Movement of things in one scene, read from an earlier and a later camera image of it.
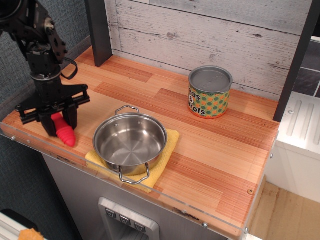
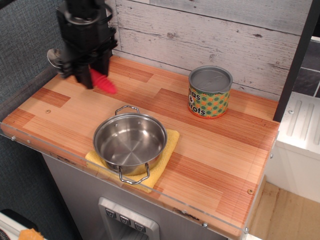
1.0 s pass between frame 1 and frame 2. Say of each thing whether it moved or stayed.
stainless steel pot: stayed
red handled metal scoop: moved
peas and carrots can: stayed
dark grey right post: stayed
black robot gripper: moved
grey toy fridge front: stayed
